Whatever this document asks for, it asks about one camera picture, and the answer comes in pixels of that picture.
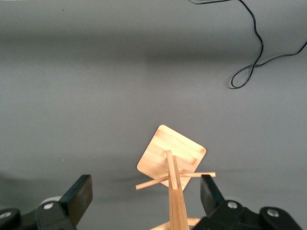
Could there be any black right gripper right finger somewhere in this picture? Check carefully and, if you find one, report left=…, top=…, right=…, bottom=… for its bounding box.
left=193, top=174, right=303, bottom=230

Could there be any wooden cup rack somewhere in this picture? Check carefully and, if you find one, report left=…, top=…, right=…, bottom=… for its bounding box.
left=135, top=124, right=216, bottom=230

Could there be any long black table cable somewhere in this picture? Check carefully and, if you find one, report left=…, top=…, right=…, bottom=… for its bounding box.
left=191, top=0, right=307, bottom=90

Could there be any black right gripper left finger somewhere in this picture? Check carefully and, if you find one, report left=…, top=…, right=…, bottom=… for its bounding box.
left=0, top=174, right=94, bottom=230

